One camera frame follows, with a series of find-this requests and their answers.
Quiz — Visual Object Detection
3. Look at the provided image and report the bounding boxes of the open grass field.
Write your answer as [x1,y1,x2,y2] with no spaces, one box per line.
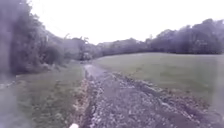
[92,52,224,114]

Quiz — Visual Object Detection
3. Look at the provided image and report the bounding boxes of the distant row of trees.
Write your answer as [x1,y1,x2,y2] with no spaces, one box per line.
[89,18,224,58]

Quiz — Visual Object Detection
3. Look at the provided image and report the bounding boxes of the robot's own part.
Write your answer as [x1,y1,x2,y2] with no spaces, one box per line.
[68,123,80,128]

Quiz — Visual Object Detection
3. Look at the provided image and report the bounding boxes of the grass verge beside wood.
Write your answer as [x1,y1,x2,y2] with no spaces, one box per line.
[0,60,88,128]

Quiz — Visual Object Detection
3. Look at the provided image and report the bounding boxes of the wood of dark trees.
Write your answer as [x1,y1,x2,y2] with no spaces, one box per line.
[0,0,95,76]

